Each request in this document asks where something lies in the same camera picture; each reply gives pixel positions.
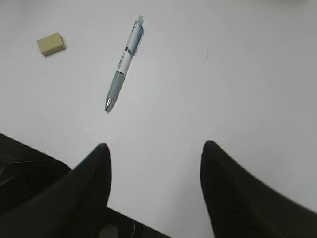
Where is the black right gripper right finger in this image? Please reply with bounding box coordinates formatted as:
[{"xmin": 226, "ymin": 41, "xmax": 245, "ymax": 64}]
[{"xmin": 200, "ymin": 141, "xmax": 317, "ymax": 238}]

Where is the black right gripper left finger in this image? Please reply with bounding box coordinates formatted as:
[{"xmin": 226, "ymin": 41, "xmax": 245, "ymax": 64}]
[{"xmin": 0, "ymin": 143, "xmax": 111, "ymax": 238}]

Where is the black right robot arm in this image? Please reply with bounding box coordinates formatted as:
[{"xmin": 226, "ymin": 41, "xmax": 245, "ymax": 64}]
[{"xmin": 0, "ymin": 135, "xmax": 317, "ymax": 238}]

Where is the yellow eraser front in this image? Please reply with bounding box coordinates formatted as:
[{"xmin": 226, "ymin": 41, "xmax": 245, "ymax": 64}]
[{"xmin": 36, "ymin": 32, "xmax": 66, "ymax": 57}]

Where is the blue white pen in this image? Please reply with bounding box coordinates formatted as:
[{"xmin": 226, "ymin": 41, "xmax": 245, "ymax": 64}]
[{"xmin": 105, "ymin": 15, "xmax": 144, "ymax": 113}]

